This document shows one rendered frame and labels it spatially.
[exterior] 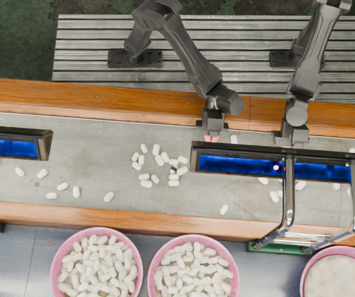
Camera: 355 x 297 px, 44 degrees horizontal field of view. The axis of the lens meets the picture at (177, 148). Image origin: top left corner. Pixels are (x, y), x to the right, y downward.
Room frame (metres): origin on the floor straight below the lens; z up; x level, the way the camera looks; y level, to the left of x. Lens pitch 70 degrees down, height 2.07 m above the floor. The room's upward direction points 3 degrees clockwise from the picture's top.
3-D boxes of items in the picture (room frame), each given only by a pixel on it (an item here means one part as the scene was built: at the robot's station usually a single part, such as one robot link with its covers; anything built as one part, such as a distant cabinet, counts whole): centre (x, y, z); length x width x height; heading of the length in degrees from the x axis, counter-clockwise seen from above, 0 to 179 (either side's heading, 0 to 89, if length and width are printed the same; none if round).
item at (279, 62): (0.88, -0.43, 0.71); 0.20 x 0.07 x 0.08; 93
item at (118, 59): (0.85, 0.17, 0.71); 0.20 x 0.07 x 0.08; 93
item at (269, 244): (0.27, -0.34, 0.90); 0.20 x 0.19 x 0.45; 89
